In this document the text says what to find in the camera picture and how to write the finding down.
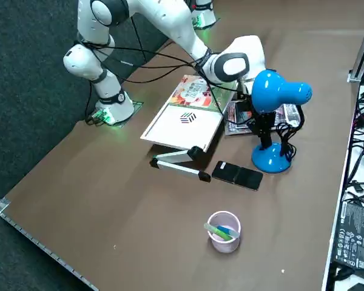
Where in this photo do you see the aluminium table edge rail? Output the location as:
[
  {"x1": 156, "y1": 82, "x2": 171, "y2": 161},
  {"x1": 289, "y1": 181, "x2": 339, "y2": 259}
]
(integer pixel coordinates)
[{"x1": 0, "y1": 193, "x2": 99, "y2": 291}]

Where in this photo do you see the black bundled lamp cable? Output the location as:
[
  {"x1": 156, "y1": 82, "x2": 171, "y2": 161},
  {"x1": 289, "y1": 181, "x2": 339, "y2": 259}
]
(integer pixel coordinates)
[{"x1": 275, "y1": 121, "x2": 298, "y2": 162}]

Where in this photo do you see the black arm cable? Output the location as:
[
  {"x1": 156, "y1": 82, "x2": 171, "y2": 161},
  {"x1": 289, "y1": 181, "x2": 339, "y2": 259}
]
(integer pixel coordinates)
[{"x1": 78, "y1": 15, "x2": 249, "y2": 125}]

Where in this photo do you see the comic magazine with pale cover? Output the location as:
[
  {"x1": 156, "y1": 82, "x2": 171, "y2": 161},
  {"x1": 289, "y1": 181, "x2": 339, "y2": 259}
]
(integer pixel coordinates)
[{"x1": 224, "y1": 102, "x2": 303, "y2": 136}]

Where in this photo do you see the blue desk lamp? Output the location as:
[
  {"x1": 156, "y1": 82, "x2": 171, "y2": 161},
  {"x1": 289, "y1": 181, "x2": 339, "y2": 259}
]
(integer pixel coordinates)
[{"x1": 250, "y1": 69, "x2": 313, "y2": 175}]

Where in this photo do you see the green-covered paperback book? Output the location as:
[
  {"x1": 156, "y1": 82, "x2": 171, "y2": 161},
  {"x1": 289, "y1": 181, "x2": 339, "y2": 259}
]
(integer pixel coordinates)
[{"x1": 169, "y1": 75, "x2": 237, "y2": 115}]

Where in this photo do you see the aluminium camera post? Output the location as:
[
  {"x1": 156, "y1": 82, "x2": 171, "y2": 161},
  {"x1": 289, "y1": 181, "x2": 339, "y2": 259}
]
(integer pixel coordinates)
[{"x1": 348, "y1": 0, "x2": 364, "y2": 83}]

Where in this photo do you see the black labelled power adapter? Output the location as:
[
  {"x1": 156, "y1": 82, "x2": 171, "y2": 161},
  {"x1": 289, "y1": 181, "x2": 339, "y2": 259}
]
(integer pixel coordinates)
[{"x1": 332, "y1": 199, "x2": 364, "y2": 273}]

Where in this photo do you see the black base cable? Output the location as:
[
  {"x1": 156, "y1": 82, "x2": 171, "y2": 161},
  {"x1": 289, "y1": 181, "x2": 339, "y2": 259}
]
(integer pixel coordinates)
[{"x1": 84, "y1": 81, "x2": 107, "y2": 126}]

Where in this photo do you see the white folding reading stand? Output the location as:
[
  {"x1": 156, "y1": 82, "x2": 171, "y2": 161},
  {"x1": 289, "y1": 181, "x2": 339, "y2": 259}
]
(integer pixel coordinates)
[{"x1": 140, "y1": 75, "x2": 240, "y2": 183}]

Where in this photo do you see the green highlighter pen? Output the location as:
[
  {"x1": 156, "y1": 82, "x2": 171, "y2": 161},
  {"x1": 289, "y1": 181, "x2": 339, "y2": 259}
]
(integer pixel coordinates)
[{"x1": 203, "y1": 223, "x2": 240, "y2": 242}]

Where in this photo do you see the pink mesh pen cup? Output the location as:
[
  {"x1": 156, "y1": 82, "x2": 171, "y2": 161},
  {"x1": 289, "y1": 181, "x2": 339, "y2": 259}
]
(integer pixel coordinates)
[{"x1": 206, "y1": 211, "x2": 242, "y2": 254}]

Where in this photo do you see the black loose cable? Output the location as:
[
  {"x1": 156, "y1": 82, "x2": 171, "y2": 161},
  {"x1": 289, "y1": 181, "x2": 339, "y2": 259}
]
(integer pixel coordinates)
[{"x1": 347, "y1": 130, "x2": 364, "y2": 195}]

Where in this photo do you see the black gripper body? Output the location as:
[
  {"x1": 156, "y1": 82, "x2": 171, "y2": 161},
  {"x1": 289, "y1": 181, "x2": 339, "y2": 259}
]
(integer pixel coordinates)
[{"x1": 237, "y1": 98, "x2": 257, "y2": 122}]

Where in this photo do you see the black folding phone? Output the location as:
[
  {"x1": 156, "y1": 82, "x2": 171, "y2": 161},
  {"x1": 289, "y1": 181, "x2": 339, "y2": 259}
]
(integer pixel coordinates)
[{"x1": 211, "y1": 160, "x2": 264, "y2": 192}]

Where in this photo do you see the comic magazine with orange figure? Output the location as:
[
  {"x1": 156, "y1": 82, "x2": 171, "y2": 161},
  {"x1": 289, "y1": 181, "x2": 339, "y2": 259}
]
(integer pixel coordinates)
[{"x1": 227, "y1": 99, "x2": 288, "y2": 130}]

